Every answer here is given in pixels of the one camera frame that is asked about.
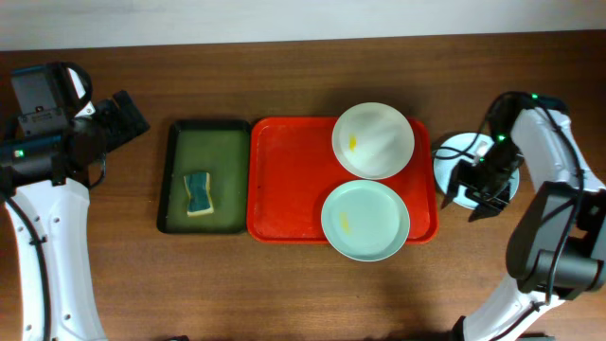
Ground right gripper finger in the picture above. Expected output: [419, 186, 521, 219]
[469, 200, 505, 223]
[441, 166, 461, 208]

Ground light blue plate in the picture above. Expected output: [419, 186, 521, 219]
[433, 133, 520, 210]

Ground mint green plate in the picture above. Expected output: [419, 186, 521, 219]
[321, 180, 411, 262]

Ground yellow green sponge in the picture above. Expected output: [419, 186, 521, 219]
[184, 171, 214, 217]

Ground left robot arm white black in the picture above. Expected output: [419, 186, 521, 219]
[1, 91, 150, 340]

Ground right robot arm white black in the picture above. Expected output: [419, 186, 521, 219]
[434, 91, 605, 340]

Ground red plastic tray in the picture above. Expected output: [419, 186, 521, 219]
[246, 117, 438, 244]

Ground dark green tray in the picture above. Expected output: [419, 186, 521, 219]
[156, 119, 251, 234]

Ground white plate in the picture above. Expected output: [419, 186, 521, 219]
[331, 102, 416, 180]

